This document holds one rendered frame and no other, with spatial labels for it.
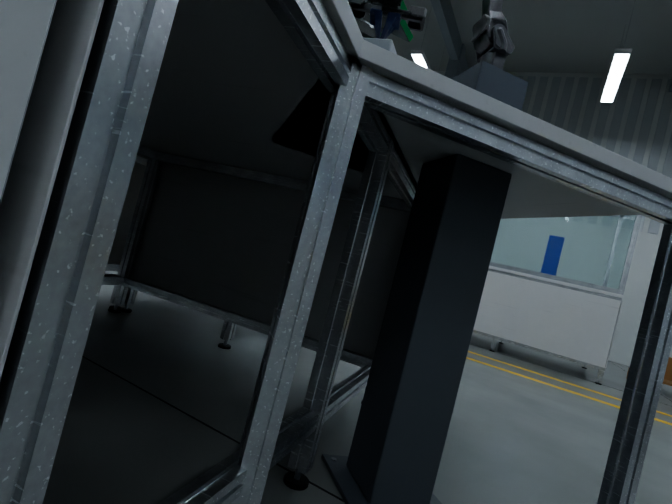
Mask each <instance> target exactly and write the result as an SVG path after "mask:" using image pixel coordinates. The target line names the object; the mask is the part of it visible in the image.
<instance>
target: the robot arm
mask: <svg viewBox="0 0 672 504"><path fill-rule="evenodd" d="M348 3H349V5H350V8H351V10H352V12H353V15H354V17H355V19H359V20H361V19H363V18H364V17H365V14H366V13H369V14H370V24H371V25H374V29H375V33H376V38H378V39H386V38H387V37H388V36H389V35H390V34H391V33H392V32H393V31H394V30H399V26H400V22H401V19H402V20H407V21H408V27H409V29H410V30H415V31H423V27H424V23H425V19H426V14H427V9H426V7H421V6H416V5H411V8H410V11H407V10H402V9H400V7H401V3H402V0H377V3H376V2H373V3H372V4H369V3H366V0H348ZM383 16H385V17H387V20H386V23H385V25H384V28H383V31H382V34H381V27H382V17H383ZM472 32H473V38H472V40H471V42H474V43H473V45H474V49H475V50H476V61H477V62H478V63H479V62H481V61H485V62H487V63H489V64H492V65H494V66H496V67H498V68H500V69H502V70H503V68H504V64H505V60H506V57H507V56H508V55H510V54H511V53H512V52H513V50H514V48H515V46H514V44H513V42H512V40H511V38H510V36H509V34H508V27H507V20H506V18H505V17H504V15H503V13H502V0H482V17H481V19H480V20H478V21H477V22H476V23H475V24H474V25H473V28H472ZM380 35H381V36H380Z"/></svg>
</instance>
